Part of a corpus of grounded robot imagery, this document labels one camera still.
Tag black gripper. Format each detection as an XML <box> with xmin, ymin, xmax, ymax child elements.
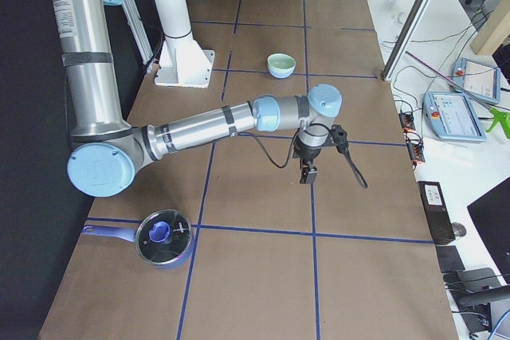
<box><xmin>297</xmin><ymin>139</ymin><xmax>323</xmax><ymax>184</ymax></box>

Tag pale green bowl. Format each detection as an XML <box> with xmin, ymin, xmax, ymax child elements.
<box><xmin>267</xmin><ymin>53</ymin><xmax>296</xmax><ymax>68</ymax></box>

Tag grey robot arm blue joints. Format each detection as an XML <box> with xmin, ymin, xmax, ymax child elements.
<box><xmin>52</xmin><ymin>0</ymin><xmax>342</xmax><ymax>197</ymax></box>

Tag light blue bowl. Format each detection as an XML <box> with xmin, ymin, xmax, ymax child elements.
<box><xmin>268</xmin><ymin>66</ymin><xmax>295</xmax><ymax>79</ymax></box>

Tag orange black connector box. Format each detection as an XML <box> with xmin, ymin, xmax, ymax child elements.
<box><xmin>406</xmin><ymin>138</ymin><xmax>426</xmax><ymax>165</ymax></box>

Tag black power strip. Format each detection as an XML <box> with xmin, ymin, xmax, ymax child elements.
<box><xmin>418</xmin><ymin>181</ymin><xmax>455</xmax><ymax>245</ymax></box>

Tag teach pendant near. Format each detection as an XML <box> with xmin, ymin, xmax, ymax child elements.
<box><xmin>422</xmin><ymin>92</ymin><xmax>487</xmax><ymax>143</ymax></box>

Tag teach pendant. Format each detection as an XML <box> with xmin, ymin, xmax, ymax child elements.
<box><xmin>452</xmin><ymin>57</ymin><xmax>501</xmax><ymax>105</ymax></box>
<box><xmin>422</xmin><ymin>92</ymin><xmax>487</xmax><ymax>143</ymax></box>

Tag purple saucepan with glass lid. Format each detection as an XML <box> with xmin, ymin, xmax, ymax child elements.
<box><xmin>82</xmin><ymin>209</ymin><xmax>195</xmax><ymax>269</ymax></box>

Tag black monitor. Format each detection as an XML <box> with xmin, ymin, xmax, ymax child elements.
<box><xmin>468</xmin><ymin>178</ymin><xmax>510</xmax><ymax>274</ymax></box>

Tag teach pendant far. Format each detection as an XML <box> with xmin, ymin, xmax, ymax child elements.
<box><xmin>452</xmin><ymin>57</ymin><xmax>501</xmax><ymax>105</ymax></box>

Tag green plastic clamp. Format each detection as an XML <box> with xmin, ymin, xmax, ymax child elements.
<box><xmin>486</xmin><ymin>107</ymin><xmax>510</xmax><ymax>139</ymax></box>

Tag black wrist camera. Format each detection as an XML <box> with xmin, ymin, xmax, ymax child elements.
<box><xmin>331</xmin><ymin>125</ymin><xmax>348</xmax><ymax>154</ymax></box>

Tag black camera cable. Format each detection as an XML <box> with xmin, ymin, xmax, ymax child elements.
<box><xmin>237</xmin><ymin>127</ymin><xmax>304</xmax><ymax>170</ymax></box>

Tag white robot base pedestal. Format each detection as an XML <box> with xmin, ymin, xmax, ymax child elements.
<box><xmin>154</xmin><ymin>0</ymin><xmax>215</xmax><ymax>88</ymax></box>

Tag aluminium frame post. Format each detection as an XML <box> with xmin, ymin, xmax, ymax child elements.
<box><xmin>381</xmin><ymin>0</ymin><xmax>431</xmax><ymax>81</ymax></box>

